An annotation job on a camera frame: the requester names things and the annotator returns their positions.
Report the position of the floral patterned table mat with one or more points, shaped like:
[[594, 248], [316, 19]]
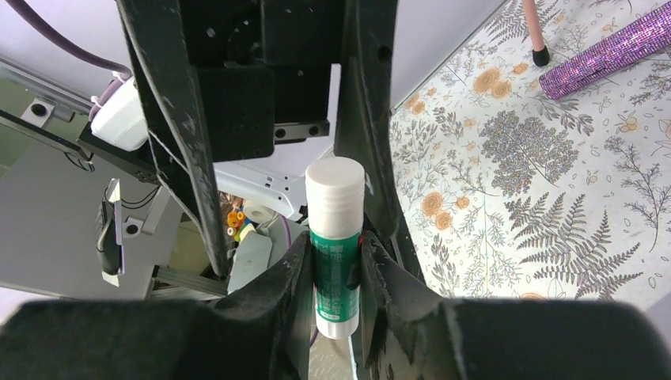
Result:
[[509, 193]]

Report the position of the purple glitter microphone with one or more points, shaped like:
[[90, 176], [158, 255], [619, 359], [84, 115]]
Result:
[[641, 38]]

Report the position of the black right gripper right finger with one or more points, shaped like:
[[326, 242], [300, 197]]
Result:
[[411, 332]]

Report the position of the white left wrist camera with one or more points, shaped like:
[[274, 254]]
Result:
[[117, 116]]

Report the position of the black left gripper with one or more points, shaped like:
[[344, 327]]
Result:
[[260, 74]]

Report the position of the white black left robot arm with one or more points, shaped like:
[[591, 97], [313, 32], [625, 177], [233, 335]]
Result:
[[257, 183]]

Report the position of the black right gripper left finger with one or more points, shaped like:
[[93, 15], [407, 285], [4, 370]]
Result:
[[260, 331]]

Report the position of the pink tripod stand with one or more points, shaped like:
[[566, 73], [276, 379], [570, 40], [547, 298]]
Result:
[[540, 53]]

